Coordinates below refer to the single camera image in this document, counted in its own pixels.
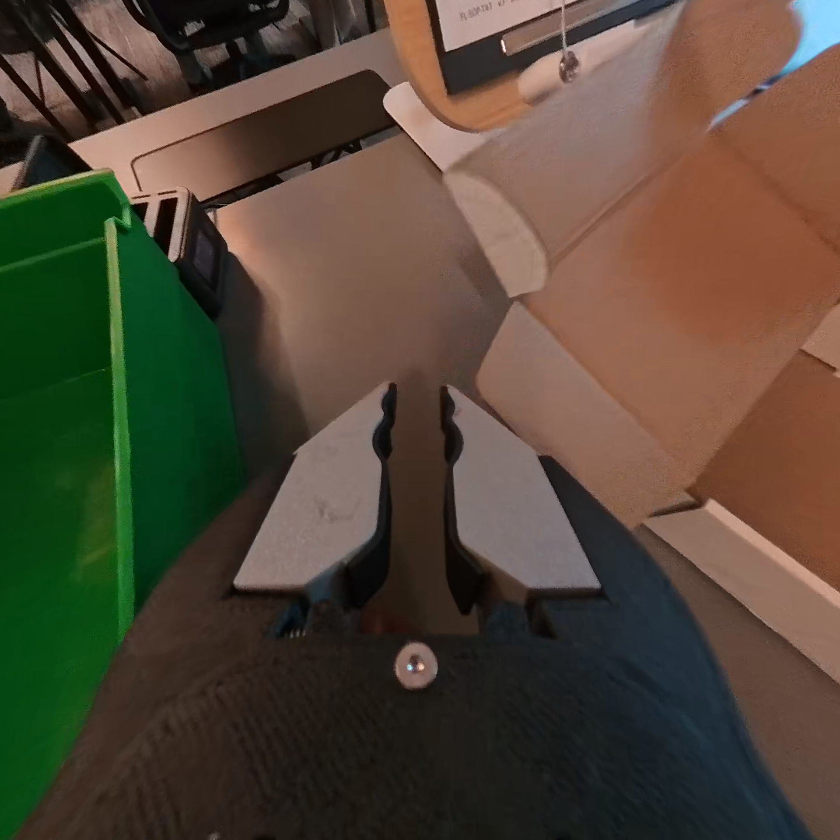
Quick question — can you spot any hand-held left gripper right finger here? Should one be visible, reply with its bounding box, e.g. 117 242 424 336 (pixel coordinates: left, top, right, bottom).
440 385 601 616

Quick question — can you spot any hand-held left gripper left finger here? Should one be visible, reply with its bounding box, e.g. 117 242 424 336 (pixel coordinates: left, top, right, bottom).
233 382 398 608

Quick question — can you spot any green plastic bin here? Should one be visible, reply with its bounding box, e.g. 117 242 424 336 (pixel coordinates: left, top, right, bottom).
0 169 247 840

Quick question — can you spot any white cardboard mailer box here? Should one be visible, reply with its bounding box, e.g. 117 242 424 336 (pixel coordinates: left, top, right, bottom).
443 0 840 686

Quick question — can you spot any black device with small screen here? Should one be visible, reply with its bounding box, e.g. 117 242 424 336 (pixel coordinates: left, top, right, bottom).
16 134 229 320

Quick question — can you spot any instruction sheet on wooden stand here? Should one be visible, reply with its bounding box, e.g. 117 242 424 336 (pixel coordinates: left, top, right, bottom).
382 0 683 133

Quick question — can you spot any black office chair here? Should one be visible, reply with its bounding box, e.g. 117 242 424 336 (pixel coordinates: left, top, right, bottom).
125 0 291 74

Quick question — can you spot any printed instruction sheet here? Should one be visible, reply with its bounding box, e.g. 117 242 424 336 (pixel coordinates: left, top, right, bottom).
427 0 683 97

